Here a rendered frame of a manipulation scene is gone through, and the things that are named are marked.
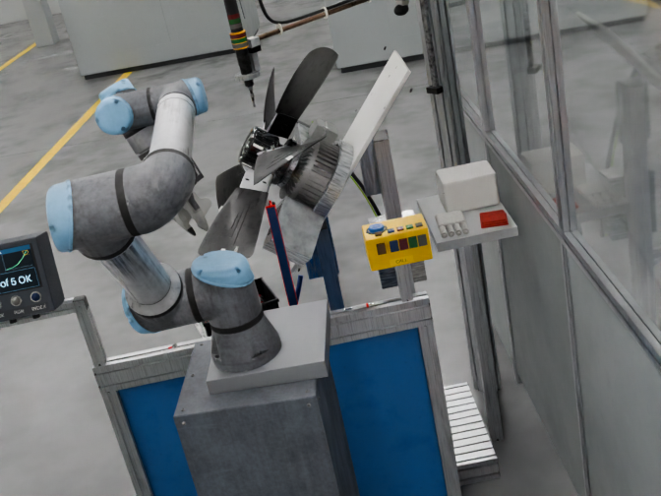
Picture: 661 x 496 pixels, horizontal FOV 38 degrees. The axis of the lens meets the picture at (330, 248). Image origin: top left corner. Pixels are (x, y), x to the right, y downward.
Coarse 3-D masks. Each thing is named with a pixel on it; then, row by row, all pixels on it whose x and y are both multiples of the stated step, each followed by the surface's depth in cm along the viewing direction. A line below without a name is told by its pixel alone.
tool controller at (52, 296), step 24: (0, 240) 240; (24, 240) 231; (48, 240) 241; (0, 264) 232; (24, 264) 232; (48, 264) 237; (0, 288) 233; (24, 288) 233; (48, 288) 234; (0, 312) 234; (24, 312) 234
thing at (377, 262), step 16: (368, 224) 245; (384, 224) 243; (400, 224) 241; (368, 240) 237; (384, 240) 237; (368, 256) 240; (384, 256) 239; (400, 256) 240; (416, 256) 240; (432, 256) 240
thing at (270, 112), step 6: (270, 78) 296; (270, 84) 297; (270, 90) 297; (270, 96) 297; (270, 102) 297; (270, 108) 296; (264, 114) 287; (270, 114) 295; (264, 120) 286; (270, 120) 294
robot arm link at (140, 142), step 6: (150, 126) 201; (138, 132) 200; (144, 132) 200; (150, 132) 201; (132, 138) 201; (138, 138) 201; (144, 138) 201; (150, 138) 201; (132, 144) 202; (138, 144) 201; (144, 144) 201; (138, 150) 202; (144, 150) 202
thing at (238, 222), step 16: (240, 192) 274; (256, 192) 272; (224, 208) 274; (240, 208) 271; (256, 208) 270; (224, 224) 271; (240, 224) 268; (256, 224) 267; (208, 240) 273; (224, 240) 268; (240, 240) 266; (256, 240) 263
